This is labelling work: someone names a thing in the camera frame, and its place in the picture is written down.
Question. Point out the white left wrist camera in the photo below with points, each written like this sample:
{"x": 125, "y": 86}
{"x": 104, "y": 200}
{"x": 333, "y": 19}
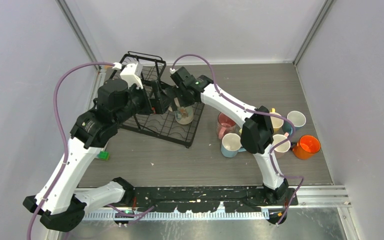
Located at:
{"x": 131, "y": 73}

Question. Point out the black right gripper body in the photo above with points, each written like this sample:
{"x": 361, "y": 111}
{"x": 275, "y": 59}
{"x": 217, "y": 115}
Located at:
{"x": 178, "y": 93}

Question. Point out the colourful toy block pile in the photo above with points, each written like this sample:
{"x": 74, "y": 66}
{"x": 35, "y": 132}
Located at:
{"x": 103, "y": 156}

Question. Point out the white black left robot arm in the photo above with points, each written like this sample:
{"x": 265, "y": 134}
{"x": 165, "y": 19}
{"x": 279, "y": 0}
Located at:
{"x": 57, "y": 205}

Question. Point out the black wire dish rack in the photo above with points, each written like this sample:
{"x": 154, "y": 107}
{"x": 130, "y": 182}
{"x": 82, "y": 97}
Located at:
{"x": 165, "y": 116}

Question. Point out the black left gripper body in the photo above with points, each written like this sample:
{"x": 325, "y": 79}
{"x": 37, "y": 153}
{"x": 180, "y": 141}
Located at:
{"x": 141, "y": 102}

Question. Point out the yellow mug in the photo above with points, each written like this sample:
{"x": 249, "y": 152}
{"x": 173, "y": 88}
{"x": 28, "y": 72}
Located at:
{"x": 277, "y": 122}

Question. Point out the light blue cup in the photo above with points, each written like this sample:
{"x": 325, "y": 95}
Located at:
{"x": 231, "y": 145}

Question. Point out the large pink mug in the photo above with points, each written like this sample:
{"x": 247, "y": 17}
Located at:
{"x": 225, "y": 125}

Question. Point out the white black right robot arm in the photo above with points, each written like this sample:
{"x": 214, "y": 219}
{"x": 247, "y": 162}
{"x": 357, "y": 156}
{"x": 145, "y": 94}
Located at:
{"x": 257, "y": 128}

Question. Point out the orange cup tier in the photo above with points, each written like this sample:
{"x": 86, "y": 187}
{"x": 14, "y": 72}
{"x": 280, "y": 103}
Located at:
{"x": 306, "y": 147}

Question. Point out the pink cup rack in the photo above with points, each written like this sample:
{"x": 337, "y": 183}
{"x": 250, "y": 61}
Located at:
{"x": 283, "y": 148}

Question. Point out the blue floral mug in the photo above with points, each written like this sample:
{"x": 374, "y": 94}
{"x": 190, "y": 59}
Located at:
{"x": 298, "y": 120}

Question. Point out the cream cup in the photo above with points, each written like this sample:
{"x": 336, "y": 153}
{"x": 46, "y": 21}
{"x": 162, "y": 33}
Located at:
{"x": 184, "y": 115}

